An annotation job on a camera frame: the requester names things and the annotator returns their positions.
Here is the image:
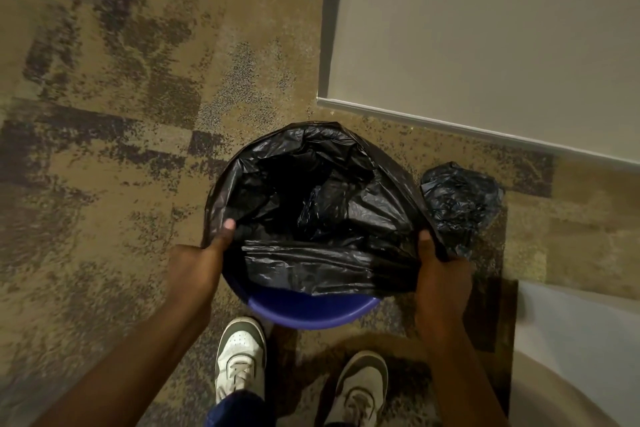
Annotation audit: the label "person's left forearm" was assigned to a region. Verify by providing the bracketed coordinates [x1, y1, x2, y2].
[29, 286, 215, 427]

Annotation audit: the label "blue trousers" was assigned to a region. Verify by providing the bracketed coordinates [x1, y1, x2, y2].
[201, 389, 277, 427]

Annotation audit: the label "person's right white shoe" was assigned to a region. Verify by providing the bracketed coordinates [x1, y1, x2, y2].
[323, 351, 390, 427]

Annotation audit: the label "person's right hand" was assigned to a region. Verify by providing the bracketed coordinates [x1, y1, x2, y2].
[413, 230, 474, 338]

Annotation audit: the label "person's left hand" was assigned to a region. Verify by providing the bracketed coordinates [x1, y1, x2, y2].
[165, 219, 237, 315]

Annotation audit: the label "person's white shoe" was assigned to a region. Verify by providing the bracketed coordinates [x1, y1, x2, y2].
[323, 351, 390, 427]
[214, 316, 267, 406]

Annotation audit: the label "blue plastic bin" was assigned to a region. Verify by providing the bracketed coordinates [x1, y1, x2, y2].
[246, 285, 382, 332]

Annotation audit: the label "person's left white shoe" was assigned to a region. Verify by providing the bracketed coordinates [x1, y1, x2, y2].
[214, 316, 267, 406]

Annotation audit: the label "person's right forearm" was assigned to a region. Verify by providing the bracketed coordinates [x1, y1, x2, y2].
[416, 325, 509, 427]

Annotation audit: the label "white furniture panel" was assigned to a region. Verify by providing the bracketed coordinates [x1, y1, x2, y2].
[508, 280, 640, 427]

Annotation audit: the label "black plastic trash bag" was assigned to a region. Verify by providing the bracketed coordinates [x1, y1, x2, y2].
[201, 121, 449, 298]

